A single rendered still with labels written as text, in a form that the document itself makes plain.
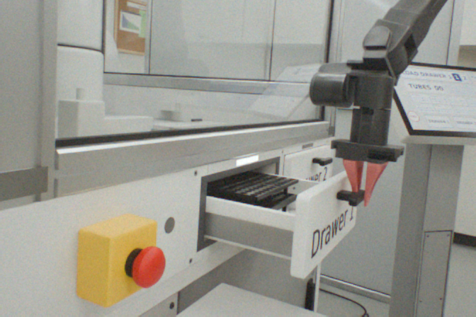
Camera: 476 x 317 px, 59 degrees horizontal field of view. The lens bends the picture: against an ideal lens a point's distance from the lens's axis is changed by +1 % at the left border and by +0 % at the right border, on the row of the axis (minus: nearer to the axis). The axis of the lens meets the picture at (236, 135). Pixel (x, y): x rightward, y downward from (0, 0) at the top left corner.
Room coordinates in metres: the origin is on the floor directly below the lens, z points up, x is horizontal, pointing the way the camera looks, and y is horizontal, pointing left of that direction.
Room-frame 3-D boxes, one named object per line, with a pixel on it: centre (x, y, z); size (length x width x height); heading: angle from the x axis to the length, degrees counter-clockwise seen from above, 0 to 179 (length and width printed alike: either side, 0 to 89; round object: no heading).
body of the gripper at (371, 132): (0.66, -0.21, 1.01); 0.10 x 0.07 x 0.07; 62
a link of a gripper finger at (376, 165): (0.66, -0.20, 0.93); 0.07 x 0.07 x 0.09; 62
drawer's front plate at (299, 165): (1.00, -0.18, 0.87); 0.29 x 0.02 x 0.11; 152
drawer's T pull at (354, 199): (0.64, -0.18, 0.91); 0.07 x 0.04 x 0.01; 152
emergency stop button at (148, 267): (0.41, 0.08, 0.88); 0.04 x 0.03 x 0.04; 152
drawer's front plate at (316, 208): (0.65, -0.16, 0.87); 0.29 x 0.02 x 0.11; 152
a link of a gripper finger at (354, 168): (0.66, -0.21, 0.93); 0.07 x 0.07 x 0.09; 62
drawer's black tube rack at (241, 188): (0.75, 0.02, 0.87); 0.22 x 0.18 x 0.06; 62
